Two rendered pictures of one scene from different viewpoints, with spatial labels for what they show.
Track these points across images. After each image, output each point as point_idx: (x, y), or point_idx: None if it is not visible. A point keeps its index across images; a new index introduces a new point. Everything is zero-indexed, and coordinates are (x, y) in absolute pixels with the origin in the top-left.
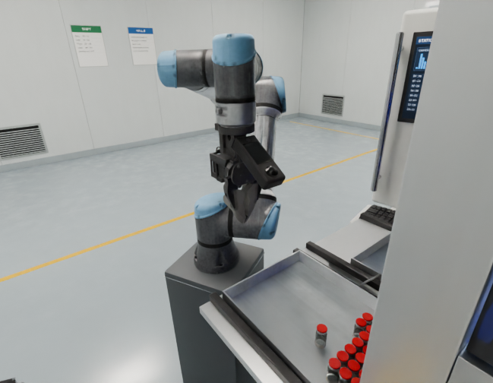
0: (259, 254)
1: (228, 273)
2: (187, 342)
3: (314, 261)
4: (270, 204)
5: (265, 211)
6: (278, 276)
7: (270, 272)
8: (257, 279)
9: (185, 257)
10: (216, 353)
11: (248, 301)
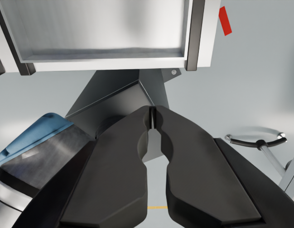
0: (72, 117)
1: (123, 111)
2: (163, 92)
3: (8, 20)
4: (16, 163)
5: (36, 154)
6: (84, 46)
7: (95, 55)
8: (120, 55)
9: (150, 154)
10: (149, 68)
11: (154, 31)
